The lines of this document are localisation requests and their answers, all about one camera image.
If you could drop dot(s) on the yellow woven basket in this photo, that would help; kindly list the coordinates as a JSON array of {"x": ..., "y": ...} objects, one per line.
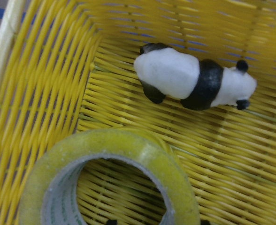
[{"x": 66, "y": 66}]

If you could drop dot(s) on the panda toy figure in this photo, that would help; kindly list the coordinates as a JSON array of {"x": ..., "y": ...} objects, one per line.
[{"x": 198, "y": 84}]

